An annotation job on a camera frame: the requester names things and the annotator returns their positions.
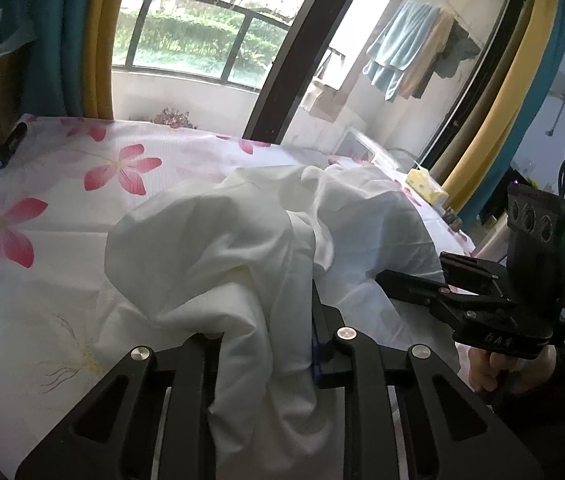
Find floral bed sheet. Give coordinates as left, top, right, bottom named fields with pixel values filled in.
left=0, top=112, right=479, bottom=480

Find dark hanging garment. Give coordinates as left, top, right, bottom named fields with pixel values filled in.
left=413, top=19, right=481, bottom=99

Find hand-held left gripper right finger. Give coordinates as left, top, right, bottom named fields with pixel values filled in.
left=309, top=280, right=545, bottom=480

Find teal curtain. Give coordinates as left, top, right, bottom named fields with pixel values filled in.
left=456, top=0, right=565, bottom=229
left=0, top=0, right=96, bottom=119

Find black window frame post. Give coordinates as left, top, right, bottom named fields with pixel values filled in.
left=241, top=0, right=379, bottom=144
left=415, top=0, right=540, bottom=173

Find black balcony railing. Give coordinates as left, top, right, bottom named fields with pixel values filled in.
left=111, top=0, right=294, bottom=94

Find yellow tissue box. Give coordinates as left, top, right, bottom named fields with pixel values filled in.
left=405, top=166, right=451, bottom=207

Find person's right forearm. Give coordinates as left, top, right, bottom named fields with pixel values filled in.
left=482, top=345, right=565, bottom=480

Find cardboard boxes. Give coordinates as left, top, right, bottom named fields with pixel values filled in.
left=303, top=46, right=349, bottom=122

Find beige hanging garment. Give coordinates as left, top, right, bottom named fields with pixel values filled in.
left=399, top=6, right=456, bottom=99

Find white air conditioner unit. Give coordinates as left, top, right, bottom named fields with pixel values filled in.
left=333, top=126, right=416, bottom=169

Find potted plant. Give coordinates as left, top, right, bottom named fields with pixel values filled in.
left=151, top=105, right=199, bottom=131

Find black appliance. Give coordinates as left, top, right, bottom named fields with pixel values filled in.
left=479, top=164, right=534, bottom=232

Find yellow curtain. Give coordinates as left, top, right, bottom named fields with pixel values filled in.
left=433, top=0, right=561, bottom=217
left=79, top=0, right=136, bottom=122

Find white garment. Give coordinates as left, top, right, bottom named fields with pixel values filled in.
left=95, top=162, right=464, bottom=480

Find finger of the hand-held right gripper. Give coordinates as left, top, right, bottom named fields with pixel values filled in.
left=439, top=251, right=511, bottom=294
left=375, top=269, right=456, bottom=312

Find person's right hand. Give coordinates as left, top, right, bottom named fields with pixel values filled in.
left=466, top=344, right=559, bottom=397

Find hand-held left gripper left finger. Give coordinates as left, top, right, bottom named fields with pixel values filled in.
left=15, top=332, right=224, bottom=480

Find light blue hanging towel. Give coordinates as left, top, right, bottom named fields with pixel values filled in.
left=361, top=0, right=441, bottom=104

